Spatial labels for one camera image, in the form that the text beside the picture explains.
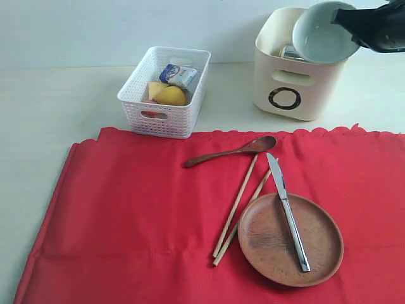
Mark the stainless steel cup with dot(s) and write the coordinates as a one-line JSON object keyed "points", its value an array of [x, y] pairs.
{"points": [[290, 53]]}

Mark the brown wooden plate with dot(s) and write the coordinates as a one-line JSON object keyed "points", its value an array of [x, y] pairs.
{"points": [[267, 244]]}

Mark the white ceramic bowl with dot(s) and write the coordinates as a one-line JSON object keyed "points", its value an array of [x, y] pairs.
{"points": [[319, 41]]}

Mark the cream plastic bin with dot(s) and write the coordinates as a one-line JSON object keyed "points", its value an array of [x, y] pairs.
{"points": [[290, 88]]}

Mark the red table cloth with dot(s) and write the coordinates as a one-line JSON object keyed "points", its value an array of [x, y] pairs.
{"points": [[128, 224]]}

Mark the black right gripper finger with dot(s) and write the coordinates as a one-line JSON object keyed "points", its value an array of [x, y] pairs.
{"points": [[384, 20], [382, 42]]}

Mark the white woven plastic basket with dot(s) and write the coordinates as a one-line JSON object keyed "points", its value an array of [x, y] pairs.
{"points": [[180, 120]]}

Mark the silver table knife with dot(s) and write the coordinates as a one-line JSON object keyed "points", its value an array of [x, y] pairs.
{"points": [[278, 178]]}

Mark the yellow lemon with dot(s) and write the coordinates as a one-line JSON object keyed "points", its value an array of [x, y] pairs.
{"points": [[171, 95]]}

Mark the red sausage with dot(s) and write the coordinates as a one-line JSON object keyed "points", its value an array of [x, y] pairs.
{"points": [[153, 114]]}

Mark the brown wooden spoon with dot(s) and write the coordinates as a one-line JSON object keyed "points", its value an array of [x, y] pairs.
{"points": [[256, 146]]}

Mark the wooden chopstick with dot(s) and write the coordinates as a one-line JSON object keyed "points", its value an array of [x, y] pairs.
{"points": [[234, 207], [235, 228]]}

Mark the white blue milk carton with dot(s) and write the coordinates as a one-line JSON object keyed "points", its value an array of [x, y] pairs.
{"points": [[176, 75]]}

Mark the yellow cheese wedge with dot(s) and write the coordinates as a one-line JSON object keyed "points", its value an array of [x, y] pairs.
{"points": [[154, 88]]}

